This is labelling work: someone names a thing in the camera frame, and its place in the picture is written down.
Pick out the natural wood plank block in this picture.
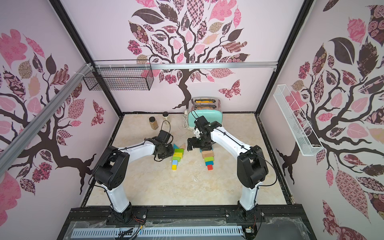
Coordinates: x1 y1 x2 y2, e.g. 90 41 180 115
202 153 214 159

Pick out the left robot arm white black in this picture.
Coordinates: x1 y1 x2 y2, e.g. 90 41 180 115
92 130 174 224

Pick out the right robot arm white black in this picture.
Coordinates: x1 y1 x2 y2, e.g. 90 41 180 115
187 116 269 214

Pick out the brown spice jar black lid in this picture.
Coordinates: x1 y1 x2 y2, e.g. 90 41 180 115
149 117 159 130

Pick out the beige spice jar black lid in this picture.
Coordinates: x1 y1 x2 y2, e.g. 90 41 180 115
162 112 170 125

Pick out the mint green toaster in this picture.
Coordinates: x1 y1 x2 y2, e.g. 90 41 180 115
187 97 223 130

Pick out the white toaster power cable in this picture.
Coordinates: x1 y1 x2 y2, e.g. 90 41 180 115
181 109 190 130

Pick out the black wire basket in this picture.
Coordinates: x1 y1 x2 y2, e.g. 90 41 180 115
83 58 155 91

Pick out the white cable duct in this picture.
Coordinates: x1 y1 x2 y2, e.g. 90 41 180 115
69 226 244 240

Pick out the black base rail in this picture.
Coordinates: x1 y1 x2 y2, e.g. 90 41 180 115
86 204 307 224

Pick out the white wire shelf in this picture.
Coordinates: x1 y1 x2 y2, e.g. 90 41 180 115
273 85 325 156

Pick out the aluminium rail back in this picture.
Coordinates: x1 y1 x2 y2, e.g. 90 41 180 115
96 62 278 70

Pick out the aluminium rail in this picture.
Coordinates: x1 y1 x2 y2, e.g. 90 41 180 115
1 63 92 175
96 62 278 70

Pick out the aluminium rail left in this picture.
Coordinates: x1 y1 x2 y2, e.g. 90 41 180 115
1 63 92 175

